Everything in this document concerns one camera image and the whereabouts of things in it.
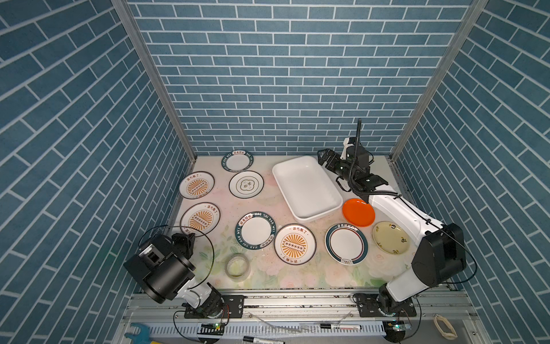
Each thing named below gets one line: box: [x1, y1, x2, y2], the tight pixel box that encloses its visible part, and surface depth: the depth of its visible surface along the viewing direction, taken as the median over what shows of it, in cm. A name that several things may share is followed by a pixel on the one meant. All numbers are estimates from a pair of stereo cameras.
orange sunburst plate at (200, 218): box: [179, 202, 221, 238], surface depth 98 cm
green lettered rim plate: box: [234, 210, 277, 251], surface depth 93 cm
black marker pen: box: [242, 335, 286, 344], surface depth 68 cm
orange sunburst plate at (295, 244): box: [273, 222, 318, 266], surface depth 90 cm
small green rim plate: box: [221, 149, 255, 174], surface depth 122 cm
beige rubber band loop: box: [432, 313, 458, 340], surface depth 69 cm
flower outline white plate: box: [228, 170, 265, 200], surface depth 110 cm
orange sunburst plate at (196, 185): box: [179, 170, 215, 200], surface depth 110 cm
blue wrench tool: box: [124, 322, 152, 344], surface depth 69 cm
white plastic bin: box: [272, 155, 344, 223], surface depth 104 cm
